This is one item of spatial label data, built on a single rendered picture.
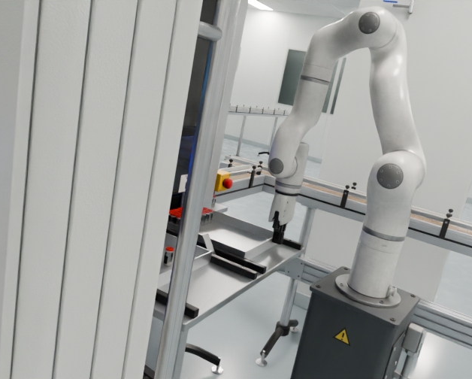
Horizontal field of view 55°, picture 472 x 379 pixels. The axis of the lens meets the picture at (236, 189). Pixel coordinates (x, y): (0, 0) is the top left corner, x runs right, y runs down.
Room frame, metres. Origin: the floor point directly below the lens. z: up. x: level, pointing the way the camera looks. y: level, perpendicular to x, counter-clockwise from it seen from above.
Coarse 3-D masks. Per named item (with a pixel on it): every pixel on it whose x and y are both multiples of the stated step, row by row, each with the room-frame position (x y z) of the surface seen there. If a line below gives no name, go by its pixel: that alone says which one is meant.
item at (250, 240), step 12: (216, 216) 1.57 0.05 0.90; (228, 216) 1.54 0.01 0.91; (204, 228) 1.46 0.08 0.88; (216, 228) 1.48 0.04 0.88; (228, 228) 1.50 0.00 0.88; (240, 228) 1.52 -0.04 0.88; (252, 228) 1.50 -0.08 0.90; (264, 228) 1.48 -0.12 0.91; (216, 240) 1.36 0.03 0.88; (228, 240) 1.38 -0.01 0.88; (240, 240) 1.41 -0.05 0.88; (252, 240) 1.43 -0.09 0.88; (264, 240) 1.45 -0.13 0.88; (240, 252) 1.23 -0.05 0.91; (252, 252) 1.27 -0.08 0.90
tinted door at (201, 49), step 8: (208, 0) 1.46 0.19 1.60; (208, 8) 1.47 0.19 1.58; (200, 16) 1.43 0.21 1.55; (208, 16) 1.47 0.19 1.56; (200, 40) 1.45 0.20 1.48; (208, 40) 1.49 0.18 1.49; (200, 48) 1.46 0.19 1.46; (208, 48) 1.50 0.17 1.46; (200, 56) 1.46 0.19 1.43; (192, 64) 1.44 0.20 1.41; (200, 64) 1.47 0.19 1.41; (192, 72) 1.44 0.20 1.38; (200, 72) 1.48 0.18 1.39; (192, 80) 1.45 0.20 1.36; (200, 80) 1.48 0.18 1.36; (192, 88) 1.45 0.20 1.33; (200, 88) 1.49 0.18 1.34; (192, 96) 1.46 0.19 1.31; (200, 96) 1.50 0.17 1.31; (192, 104) 1.47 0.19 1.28; (192, 112) 1.47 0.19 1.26; (184, 120) 1.44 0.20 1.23; (192, 120) 1.48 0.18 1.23
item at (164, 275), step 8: (168, 240) 1.24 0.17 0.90; (176, 240) 1.23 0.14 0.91; (200, 248) 1.19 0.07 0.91; (200, 256) 1.13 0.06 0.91; (208, 256) 1.17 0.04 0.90; (200, 264) 1.13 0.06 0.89; (160, 272) 1.05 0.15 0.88; (168, 272) 1.01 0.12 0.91; (160, 280) 0.98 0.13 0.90; (168, 280) 1.01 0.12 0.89
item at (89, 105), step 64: (0, 0) 0.35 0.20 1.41; (64, 0) 0.35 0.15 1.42; (128, 0) 0.39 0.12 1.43; (192, 0) 0.45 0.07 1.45; (0, 64) 0.35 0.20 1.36; (64, 64) 0.35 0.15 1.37; (128, 64) 0.40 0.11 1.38; (0, 128) 0.35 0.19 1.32; (64, 128) 0.35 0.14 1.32; (128, 128) 0.40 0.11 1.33; (0, 192) 0.34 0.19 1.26; (64, 192) 0.36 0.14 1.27; (128, 192) 0.41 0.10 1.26; (0, 256) 0.34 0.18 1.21; (64, 256) 0.37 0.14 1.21; (128, 256) 0.42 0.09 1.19; (0, 320) 0.34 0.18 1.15; (64, 320) 0.37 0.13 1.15; (128, 320) 0.43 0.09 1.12
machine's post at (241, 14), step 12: (240, 0) 1.61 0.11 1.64; (240, 12) 1.62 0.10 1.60; (240, 24) 1.63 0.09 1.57; (240, 36) 1.64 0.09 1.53; (228, 72) 1.61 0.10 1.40; (228, 84) 1.63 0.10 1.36; (228, 96) 1.64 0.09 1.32; (228, 108) 1.65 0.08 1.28; (216, 132) 1.61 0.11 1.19; (216, 144) 1.62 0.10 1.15; (216, 156) 1.63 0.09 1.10; (216, 168) 1.65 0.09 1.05; (204, 204) 1.61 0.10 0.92; (180, 336) 1.61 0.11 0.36; (180, 348) 1.62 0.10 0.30; (180, 360) 1.64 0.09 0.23; (180, 372) 1.65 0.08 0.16
